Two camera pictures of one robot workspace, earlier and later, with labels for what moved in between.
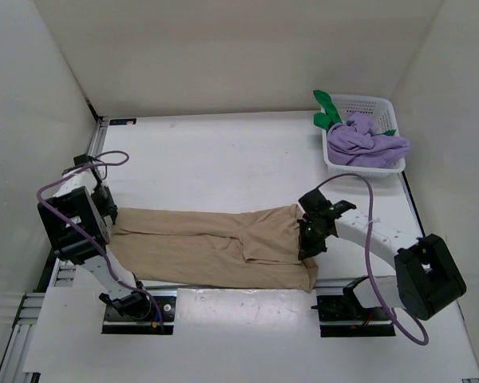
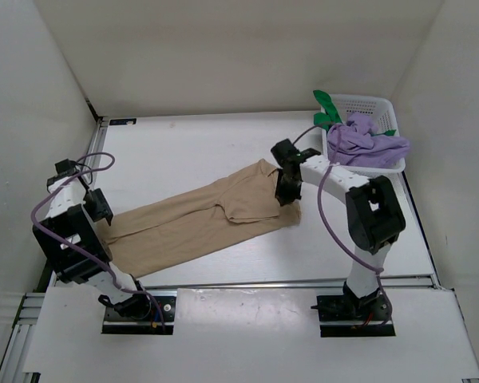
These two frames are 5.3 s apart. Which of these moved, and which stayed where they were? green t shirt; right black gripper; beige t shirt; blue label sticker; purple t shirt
Moved: right black gripper; beige t shirt
Stayed: blue label sticker; purple t shirt; green t shirt
